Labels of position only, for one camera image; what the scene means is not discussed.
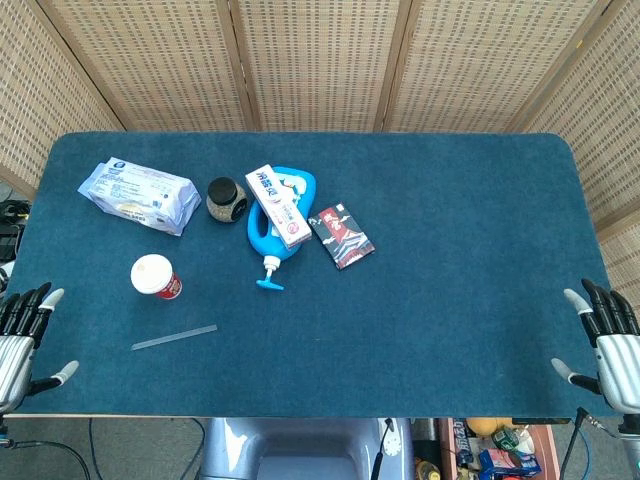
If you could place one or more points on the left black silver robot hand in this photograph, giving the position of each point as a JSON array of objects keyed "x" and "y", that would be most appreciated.
[{"x": 15, "y": 360}]

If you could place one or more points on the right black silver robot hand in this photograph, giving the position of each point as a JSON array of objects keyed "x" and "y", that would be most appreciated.
[{"x": 620, "y": 360}]

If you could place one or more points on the transparent plastic straw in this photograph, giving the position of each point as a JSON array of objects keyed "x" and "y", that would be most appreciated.
[{"x": 175, "y": 337}]

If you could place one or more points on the red cup with white lid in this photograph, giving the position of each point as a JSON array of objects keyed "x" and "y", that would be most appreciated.
[{"x": 152, "y": 274}]

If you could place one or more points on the pink storage crate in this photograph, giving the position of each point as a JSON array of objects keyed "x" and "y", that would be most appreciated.
[{"x": 546, "y": 445}]

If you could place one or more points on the black equipment pile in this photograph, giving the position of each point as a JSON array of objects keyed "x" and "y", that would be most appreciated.
[{"x": 10, "y": 230}]

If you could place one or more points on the green white snack bag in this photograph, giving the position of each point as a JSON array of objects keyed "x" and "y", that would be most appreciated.
[{"x": 506, "y": 440}]

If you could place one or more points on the blue pink product box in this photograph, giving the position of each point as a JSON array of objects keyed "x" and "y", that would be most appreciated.
[{"x": 510, "y": 462}]

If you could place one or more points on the orange round fruit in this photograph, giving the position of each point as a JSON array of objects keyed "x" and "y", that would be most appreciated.
[{"x": 481, "y": 427}]

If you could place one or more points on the dark snack pack with lettering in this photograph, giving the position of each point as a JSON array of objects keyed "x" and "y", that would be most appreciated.
[{"x": 460, "y": 442}]

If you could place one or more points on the blue felt table mat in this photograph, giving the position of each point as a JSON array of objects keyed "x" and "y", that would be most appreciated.
[{"x": 425, "y": 310}]

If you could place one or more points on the white blue wet wipes pack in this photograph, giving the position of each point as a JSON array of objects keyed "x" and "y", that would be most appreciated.
[{"x": 140, "y": 192}]

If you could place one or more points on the woven bamboo screen panel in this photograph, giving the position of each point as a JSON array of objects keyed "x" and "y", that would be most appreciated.
[
  {"x": 35, "y": 100},
  {"x": 160, "y": 65},
  {"x": 605, "y": 130},
  {"x": 320, "y": 65},
  {"x": 490, "y": 65}
]

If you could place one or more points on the round jar with black lid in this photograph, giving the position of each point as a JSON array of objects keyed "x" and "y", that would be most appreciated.
[{"x": 225, "y": 200}]

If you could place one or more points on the blue pump detergent bottle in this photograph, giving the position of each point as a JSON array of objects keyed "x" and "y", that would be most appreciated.
[{"x": 265, "y": 240}]

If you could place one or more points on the grey-blue robot torso base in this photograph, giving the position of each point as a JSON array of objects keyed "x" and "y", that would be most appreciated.
[{"x": 300, "y": 450}]

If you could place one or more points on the black red patterned card box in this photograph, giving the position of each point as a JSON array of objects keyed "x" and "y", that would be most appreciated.
[{"x": 342, "y": 237}]

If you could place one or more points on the white pink toothpaste box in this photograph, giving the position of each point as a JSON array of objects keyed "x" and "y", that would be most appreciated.
[{"x": 277, "y": 205}]

